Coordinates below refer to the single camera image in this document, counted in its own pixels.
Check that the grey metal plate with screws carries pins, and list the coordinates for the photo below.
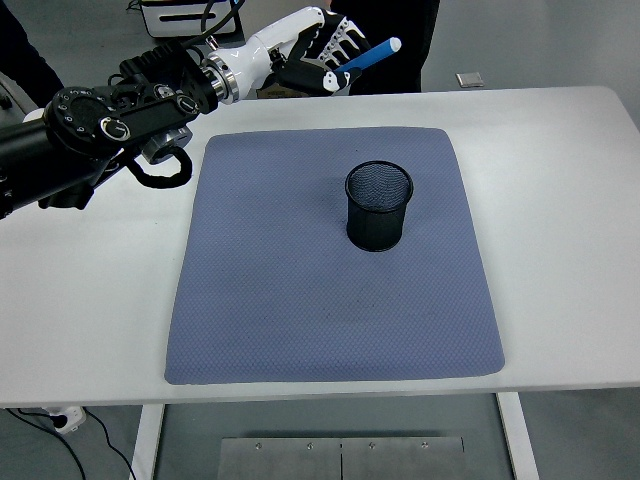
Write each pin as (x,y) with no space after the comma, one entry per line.
(300,460)

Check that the black mesh pen holder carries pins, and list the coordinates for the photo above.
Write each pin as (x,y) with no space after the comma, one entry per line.
(376,231)

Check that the white power strip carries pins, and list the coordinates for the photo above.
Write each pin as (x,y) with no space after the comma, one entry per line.
(67,419)

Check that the blue marker pen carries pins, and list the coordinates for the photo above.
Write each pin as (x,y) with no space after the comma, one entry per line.
(380,50)

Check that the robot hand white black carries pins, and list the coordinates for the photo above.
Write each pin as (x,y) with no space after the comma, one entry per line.
(265,47)

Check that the white appliance with black slot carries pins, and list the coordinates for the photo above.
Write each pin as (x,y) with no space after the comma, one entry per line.
(170,22)

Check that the person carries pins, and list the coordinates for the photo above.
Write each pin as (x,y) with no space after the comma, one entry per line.
(417,40)
(25,60)

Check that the cardboard box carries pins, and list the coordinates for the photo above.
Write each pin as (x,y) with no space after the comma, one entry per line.
(272,93)

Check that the small grey square plate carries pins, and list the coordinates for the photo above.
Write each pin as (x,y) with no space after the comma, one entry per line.
(470,80)

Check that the white table leg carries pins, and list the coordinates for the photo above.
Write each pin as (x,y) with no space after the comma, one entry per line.
(517,440)
(146,445)

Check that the blue-grey textured mat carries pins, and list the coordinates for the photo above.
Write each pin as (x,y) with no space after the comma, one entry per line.
(325,310)

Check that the white pedestal cabinet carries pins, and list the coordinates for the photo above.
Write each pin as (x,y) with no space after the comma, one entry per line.
(270,10)

